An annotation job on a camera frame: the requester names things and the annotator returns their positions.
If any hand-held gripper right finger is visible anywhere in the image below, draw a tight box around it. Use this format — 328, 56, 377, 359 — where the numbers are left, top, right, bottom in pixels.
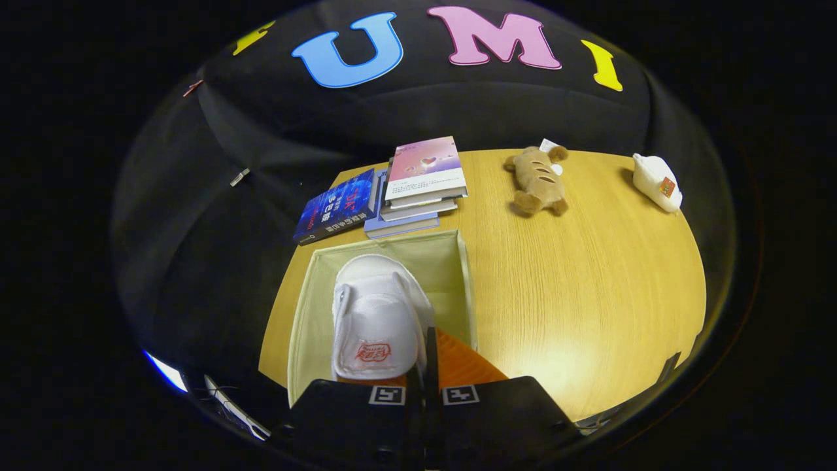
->
426, 326, 581, 470

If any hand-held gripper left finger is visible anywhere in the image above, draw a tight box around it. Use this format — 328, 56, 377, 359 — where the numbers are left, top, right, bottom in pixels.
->
273, 368, 427, 471

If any white canvas shoe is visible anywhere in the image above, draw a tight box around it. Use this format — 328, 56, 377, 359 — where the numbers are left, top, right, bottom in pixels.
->
331, 253, 437, 381

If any pale green storage box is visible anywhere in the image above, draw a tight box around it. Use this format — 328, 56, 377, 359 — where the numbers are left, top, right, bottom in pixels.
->
286, 228, 479, 408

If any white side table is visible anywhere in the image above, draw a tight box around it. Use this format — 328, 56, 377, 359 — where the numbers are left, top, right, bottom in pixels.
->
203, 374, 273, 441

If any lit computer monitor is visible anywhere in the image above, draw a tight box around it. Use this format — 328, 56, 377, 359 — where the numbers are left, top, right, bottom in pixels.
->
143, 351, 189, 394

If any light blue book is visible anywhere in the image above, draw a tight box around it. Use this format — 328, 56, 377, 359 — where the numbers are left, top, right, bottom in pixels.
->
363, 171, 441, 240

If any dark blue book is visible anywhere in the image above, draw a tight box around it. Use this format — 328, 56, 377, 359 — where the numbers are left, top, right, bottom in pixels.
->
292, 168, 377, 246

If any grey cover book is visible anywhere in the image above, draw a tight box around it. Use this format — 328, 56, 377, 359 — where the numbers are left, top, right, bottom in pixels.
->
379, 196, 459, 222

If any brown bread plush toy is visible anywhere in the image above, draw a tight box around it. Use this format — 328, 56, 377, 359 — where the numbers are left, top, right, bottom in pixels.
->
503, 139, 570, 217

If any pink cover book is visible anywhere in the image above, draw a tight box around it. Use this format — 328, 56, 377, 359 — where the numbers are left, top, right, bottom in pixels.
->
384, 135, 470, 210

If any white plush toy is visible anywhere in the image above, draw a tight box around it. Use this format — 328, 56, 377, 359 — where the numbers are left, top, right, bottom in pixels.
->
632, 152, 683, 214

